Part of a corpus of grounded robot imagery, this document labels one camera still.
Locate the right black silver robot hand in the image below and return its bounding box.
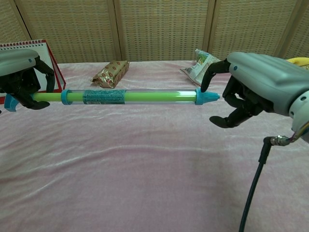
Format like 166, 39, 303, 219
200, 52, 309, 129

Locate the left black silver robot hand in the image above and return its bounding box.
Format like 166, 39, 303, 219
0, 49, 56, 111

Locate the green and blue water pump toy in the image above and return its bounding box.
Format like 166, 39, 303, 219
4, 88, 220, 112

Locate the red spiral desk calendar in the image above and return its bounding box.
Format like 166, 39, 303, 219
0, 39, 66, 104

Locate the yellow banana toy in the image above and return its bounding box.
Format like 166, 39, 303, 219
287, 57, 309, 69

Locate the white green snack bag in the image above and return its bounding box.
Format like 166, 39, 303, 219
180, 49, 224, 87

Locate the gold red snack bag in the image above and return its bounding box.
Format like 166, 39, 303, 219
91, 60, 130, 89

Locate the woven bamboo folding screen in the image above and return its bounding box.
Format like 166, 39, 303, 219
0, 0, 309, 64

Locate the pink velvet tablecloth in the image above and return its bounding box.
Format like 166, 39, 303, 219
0, 59, 309, 232

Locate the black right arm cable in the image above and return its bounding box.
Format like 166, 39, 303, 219
238, 135, 294, 232

